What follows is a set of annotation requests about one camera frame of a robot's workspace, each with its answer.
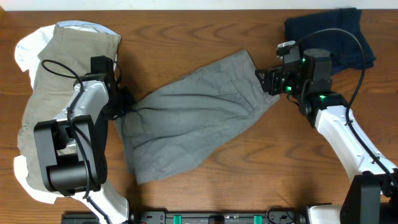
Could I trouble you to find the grey shorts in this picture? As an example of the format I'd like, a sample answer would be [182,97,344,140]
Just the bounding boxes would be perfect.
[115,50,279,184]

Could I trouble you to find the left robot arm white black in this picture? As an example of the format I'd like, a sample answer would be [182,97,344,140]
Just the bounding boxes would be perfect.
[34,55,134,224]

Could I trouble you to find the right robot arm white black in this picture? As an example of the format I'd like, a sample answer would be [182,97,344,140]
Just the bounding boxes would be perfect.
[255,44,397,223]

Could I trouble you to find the khaki shorts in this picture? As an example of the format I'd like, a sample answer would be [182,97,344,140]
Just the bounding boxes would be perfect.
[17,24,121,191]

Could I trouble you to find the navy blue folded garment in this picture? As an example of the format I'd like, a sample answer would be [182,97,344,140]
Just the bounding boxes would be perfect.
[285,8,376,75]

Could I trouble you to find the light blue garment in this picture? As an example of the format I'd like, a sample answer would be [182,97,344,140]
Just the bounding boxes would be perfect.
[57,20,117,35]

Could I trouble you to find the white garment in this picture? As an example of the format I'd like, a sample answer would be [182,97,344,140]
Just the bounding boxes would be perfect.
[13,25,58,204]

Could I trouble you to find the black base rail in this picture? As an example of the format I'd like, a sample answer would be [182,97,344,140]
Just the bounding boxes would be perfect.
[60,210,343,224]

